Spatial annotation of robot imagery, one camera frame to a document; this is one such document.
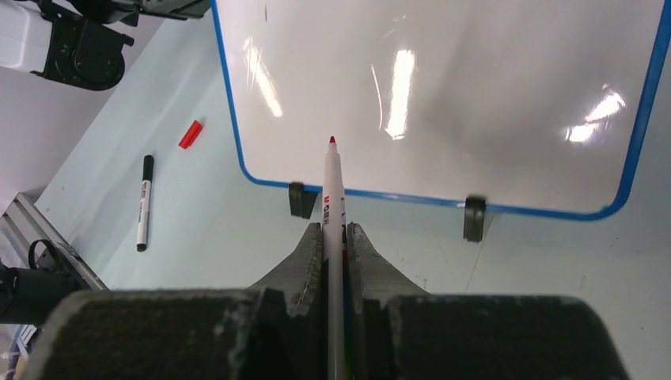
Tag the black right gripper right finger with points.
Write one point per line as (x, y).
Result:
(401, 331)

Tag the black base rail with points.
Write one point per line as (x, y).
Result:
(39, 268)

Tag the black left whiteboard stand foot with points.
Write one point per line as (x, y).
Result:
(302, 202)

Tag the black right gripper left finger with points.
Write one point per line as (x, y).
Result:
(270, 330)

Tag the red marker cap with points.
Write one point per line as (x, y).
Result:
(191, 135)

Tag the black whiteboard stand foot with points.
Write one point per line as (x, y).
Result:
(474, 216)
(302, 202)

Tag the black right whiteboard stand foot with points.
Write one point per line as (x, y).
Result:
(474, 216)

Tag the white blue-framed whiteboard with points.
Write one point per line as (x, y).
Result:
(540, 107)

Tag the red whiteboard marker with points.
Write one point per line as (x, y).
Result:
(334, 237)

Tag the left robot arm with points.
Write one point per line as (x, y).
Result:
(74, 45)

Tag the black whiteboard marker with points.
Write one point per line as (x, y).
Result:
(144, 207)

